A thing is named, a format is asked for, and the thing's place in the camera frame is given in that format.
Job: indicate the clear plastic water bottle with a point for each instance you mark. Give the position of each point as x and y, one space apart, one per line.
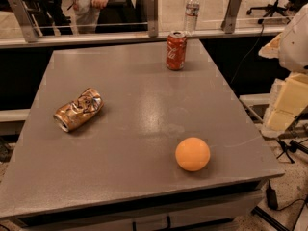
191 15

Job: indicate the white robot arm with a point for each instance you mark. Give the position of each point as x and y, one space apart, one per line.
293 47

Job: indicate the orange fruit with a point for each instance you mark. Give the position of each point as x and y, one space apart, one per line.
192 154

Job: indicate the person in light trousers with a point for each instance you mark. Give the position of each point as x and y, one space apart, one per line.
87 13

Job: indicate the middle metal rail bracket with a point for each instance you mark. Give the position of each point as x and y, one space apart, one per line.
152 17

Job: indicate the red coca-cola can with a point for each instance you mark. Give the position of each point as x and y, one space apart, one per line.
176 50

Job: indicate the metal rail bracket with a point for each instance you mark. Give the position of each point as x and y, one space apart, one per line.
24 20
229 22
152 17

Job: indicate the left metal rail bracket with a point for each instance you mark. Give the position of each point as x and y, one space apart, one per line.
24 20

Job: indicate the right metal rail bracket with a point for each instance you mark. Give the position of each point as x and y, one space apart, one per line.
229 22

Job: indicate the black power adapter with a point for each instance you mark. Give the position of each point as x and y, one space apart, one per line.
271 197

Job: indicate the black tripod stand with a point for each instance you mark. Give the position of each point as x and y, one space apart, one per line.
294 146

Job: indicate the crushed gold soda can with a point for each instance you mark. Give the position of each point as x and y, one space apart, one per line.
75 113

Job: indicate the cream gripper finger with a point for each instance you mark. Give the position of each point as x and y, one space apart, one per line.
288 99
271 49

